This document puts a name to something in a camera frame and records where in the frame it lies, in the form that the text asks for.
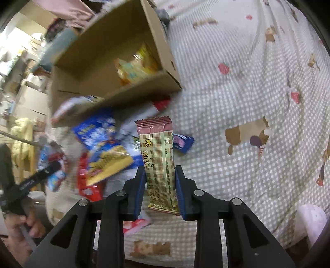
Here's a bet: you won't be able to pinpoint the cardboard box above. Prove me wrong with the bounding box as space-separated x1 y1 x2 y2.
49 0 185 128

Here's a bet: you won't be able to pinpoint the yellow cloth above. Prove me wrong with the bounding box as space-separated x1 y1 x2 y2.
10 117 35 172

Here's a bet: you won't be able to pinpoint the person's left hand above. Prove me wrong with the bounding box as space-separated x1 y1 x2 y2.
5 198 46 239

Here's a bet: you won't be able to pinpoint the blue white red packet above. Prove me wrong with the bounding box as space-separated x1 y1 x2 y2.
39 142 68 192

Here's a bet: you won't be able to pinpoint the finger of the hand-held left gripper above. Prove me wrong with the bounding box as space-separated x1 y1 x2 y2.
32 160 63 182

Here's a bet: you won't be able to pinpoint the red snack bag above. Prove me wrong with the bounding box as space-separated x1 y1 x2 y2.
77 152 106 203

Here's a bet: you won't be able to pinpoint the white blue snack packet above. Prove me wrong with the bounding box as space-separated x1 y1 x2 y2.
52 95 104 124

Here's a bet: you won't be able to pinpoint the pale orange snack packet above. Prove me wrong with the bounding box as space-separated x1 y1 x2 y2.
115 58 150 85

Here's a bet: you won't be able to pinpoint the small blue snack packet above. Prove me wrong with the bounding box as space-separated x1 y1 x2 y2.
172 133 195 155

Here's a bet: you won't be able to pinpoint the pale pink cloth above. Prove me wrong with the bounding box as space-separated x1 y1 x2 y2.
299 203 328 248

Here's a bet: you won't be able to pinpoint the pink snack packet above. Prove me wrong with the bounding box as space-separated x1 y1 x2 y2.
122 218 151 236

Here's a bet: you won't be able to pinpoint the yellow snack bag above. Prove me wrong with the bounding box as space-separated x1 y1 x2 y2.
134 44 161 75

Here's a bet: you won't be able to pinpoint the white red snack packet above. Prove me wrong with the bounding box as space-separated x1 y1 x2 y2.
153 96 172 112

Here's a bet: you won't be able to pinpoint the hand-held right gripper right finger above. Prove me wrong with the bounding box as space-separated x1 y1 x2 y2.
174 165 297 268

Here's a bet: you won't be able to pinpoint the grey metal rod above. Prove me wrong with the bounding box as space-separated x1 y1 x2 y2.
0 131 49 145

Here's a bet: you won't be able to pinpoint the checked beige snack bar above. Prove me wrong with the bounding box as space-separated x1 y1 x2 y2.
135 116 181 215

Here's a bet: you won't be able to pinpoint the checked printed blanket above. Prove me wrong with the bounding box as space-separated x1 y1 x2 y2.
45 0 330 261

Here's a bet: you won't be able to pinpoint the stacked cardboard boxes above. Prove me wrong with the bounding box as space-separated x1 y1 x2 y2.
13 85 49 119

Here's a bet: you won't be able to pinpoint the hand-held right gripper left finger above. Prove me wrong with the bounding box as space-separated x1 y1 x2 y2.
26 165 147 268

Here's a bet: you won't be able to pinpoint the yellow snack packet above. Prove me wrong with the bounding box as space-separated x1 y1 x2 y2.
86 146 134 186

